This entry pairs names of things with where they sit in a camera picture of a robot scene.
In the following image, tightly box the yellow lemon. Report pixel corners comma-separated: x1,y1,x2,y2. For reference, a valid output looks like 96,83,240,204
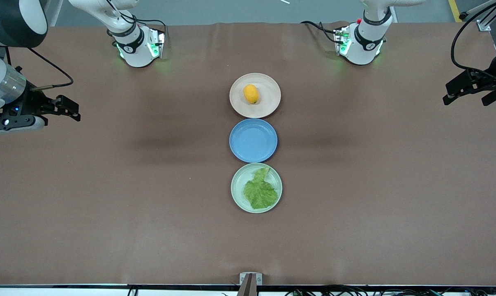
243,84,260,104

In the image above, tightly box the green lettuce leaf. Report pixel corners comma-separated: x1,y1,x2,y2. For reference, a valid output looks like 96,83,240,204
243,166,279,210

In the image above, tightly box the brown table cover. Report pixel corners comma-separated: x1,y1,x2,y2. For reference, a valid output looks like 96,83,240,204
0,21,496,286

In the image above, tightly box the light green plate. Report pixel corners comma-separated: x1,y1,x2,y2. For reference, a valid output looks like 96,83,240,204
231,163,283,214

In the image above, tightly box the blue plate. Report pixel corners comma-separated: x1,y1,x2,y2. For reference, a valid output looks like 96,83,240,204
229,118,278,163

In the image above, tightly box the beige plate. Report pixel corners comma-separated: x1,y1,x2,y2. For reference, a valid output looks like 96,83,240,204
229,73,281,119

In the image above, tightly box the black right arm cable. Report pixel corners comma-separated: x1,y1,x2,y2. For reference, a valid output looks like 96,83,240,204
26,47,74,92

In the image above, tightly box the aluminium frame rail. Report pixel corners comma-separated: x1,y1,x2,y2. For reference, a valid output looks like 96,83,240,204
459,0,496,32

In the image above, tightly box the black right base cable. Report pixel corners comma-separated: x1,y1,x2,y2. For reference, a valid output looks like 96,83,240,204
105,0,168,48

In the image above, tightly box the black base cable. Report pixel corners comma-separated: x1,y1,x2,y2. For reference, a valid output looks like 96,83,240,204
105,0,168,48
300,21,339,44

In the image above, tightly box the black left base cable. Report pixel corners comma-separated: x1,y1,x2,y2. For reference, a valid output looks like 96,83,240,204
300,21,339,44

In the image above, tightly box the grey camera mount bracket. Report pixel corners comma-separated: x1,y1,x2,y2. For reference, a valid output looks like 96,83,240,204
239,272,263,296

